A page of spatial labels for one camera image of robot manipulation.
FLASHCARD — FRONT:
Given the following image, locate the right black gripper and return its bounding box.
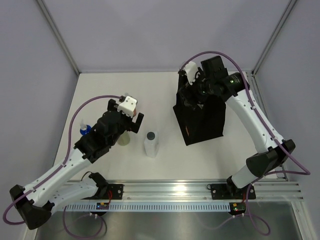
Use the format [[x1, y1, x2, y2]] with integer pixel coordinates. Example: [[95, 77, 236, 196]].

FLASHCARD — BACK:
[[178, 67, 215, 110]]

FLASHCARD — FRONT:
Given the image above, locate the white bottle grey cap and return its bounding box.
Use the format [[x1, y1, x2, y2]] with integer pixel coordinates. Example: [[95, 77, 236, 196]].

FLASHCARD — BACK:
[[144, 131, 159, 158]]

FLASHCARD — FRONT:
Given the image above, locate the black canvas bag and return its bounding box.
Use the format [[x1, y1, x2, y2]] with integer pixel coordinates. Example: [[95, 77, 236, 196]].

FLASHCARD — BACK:
[[172, 72, 227, 146]]

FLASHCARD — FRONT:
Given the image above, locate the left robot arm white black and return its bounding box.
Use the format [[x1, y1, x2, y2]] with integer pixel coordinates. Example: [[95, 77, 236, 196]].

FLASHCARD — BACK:
[[9, 95, 144, 230]]

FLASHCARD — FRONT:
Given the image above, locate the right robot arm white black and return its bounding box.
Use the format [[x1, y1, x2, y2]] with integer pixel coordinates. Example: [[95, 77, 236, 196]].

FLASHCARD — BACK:
[[173, 54, 296, 199]]

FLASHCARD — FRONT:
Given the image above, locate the green frosted bottle beige cap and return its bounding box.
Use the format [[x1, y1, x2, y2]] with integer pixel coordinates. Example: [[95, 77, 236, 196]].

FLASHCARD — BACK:
[[117, 131, 130, 146]]

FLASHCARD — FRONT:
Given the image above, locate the orange spray bottle blue top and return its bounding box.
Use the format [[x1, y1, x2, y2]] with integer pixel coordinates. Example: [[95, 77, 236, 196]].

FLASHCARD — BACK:
[[79, 120, 92, 136]]

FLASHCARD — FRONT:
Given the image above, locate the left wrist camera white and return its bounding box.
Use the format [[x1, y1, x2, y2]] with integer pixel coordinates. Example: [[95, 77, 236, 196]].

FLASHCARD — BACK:
[[117, 95, 138, 118]]

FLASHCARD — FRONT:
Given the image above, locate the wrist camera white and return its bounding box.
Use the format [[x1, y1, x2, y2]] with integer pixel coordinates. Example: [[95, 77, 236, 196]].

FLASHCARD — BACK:
[[117, 95, 138, 118], [178, 61, 199, 87]]

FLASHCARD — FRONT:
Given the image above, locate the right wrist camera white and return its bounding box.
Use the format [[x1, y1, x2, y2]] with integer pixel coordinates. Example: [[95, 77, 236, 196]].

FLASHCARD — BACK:
[[178, 61, 199, 87]]

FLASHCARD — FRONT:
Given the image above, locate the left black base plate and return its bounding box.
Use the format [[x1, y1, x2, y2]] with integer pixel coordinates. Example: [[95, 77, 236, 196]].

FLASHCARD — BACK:
[[100, 183, 124, 200]]

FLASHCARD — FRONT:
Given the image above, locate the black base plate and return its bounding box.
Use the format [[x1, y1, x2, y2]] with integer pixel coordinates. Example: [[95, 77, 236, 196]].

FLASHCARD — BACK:
[[100, 183, 124, 200], [207, 183, 257, 200]]

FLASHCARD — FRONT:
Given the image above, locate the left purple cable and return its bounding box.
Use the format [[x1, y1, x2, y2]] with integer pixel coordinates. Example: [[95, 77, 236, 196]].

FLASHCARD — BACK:
[[2, 94, 126, 237]]

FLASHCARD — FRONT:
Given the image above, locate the white slotted cable duct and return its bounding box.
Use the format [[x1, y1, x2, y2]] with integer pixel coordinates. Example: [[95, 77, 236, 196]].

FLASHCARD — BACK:
[[66, 202, 231, 212]]

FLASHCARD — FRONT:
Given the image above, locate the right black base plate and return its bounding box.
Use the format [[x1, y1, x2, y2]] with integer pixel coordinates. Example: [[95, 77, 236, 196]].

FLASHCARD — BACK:
[[207, 183, 257, 200]]

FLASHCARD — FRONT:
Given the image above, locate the aluminium mounting rail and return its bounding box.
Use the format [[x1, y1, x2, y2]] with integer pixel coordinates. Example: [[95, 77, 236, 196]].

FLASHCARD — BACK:
[[32, 180, 305, 203]]

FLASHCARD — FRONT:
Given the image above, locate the left aluminium corner post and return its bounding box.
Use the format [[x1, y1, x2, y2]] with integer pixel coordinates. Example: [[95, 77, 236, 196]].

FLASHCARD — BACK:
[[34, 0, 81, 77]]

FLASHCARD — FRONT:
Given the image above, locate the aluminium corner post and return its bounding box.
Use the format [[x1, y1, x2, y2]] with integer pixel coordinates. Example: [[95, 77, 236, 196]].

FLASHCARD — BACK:
[[34, 0, 81, 77], [251, 0, 299, 77]]

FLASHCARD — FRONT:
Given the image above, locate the right aluminium corner post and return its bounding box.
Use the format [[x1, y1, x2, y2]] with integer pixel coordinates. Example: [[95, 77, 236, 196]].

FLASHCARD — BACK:
[[251, 0, 299, 77]]

